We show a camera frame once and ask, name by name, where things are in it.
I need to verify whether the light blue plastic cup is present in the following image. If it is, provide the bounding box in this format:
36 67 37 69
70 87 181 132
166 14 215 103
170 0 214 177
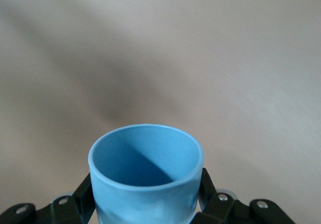
87 124 204 224

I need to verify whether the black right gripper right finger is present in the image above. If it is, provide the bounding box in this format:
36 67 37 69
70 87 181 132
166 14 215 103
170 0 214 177
192 168 294 224

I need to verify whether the brown table cover mat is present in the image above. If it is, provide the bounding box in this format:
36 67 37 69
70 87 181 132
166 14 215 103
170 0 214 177
0 0 321 224

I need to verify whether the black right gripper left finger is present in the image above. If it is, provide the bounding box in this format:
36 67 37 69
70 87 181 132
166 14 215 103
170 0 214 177
0 172 97 224

